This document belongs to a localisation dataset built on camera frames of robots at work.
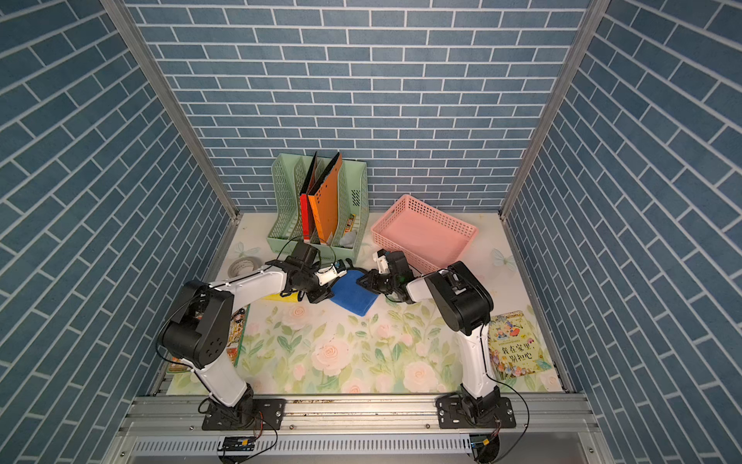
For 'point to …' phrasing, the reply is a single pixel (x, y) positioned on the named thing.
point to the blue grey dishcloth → (350, 294)
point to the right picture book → (513, 348)
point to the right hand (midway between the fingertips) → (360, 282)
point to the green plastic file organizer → (288, 175)
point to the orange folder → (324, 200)
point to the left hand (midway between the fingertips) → (333, 286)
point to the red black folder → (304, 207)
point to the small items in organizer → (349, 238)
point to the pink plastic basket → (429, 238)
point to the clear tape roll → (242, 265)
